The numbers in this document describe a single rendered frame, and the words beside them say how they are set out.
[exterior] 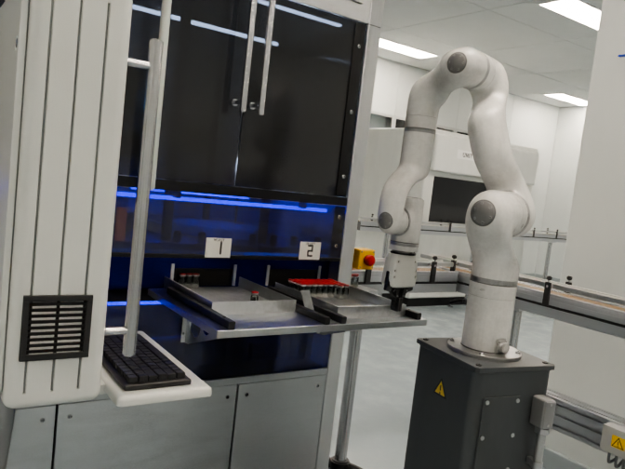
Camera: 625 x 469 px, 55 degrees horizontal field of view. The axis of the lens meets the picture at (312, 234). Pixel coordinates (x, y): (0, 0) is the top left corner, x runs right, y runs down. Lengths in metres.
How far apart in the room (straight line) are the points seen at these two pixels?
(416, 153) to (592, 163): 1.51
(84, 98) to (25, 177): 0.17
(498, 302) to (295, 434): 0.94
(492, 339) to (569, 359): 1.57
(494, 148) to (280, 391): 1.07
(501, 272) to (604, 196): 1.53
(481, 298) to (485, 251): 0.12
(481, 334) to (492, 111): 0.57
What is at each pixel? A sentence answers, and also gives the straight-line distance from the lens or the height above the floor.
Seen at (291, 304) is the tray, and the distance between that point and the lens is 1.71.
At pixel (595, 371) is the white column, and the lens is 3.11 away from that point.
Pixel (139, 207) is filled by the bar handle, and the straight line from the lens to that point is 1.18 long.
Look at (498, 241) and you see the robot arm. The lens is 1.55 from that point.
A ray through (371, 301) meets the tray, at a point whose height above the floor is 0.89.
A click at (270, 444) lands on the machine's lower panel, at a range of 2.18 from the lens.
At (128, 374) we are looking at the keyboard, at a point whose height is 0.83.
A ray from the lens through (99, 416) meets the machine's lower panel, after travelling 1.88.
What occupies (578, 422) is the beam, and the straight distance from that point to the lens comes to 2.49.
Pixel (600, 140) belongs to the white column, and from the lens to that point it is 3.12.
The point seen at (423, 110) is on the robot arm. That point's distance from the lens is 1.74.
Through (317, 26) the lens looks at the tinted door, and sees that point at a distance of 2.05.
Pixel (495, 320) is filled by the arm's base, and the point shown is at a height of 0.96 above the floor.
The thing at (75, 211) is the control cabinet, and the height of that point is 1.15.
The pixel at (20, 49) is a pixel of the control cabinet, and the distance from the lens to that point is 1.14.
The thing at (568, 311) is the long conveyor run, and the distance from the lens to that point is 2.43.
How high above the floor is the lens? 1.26
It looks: 5 degrees down
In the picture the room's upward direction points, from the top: 7 degrees clockwise
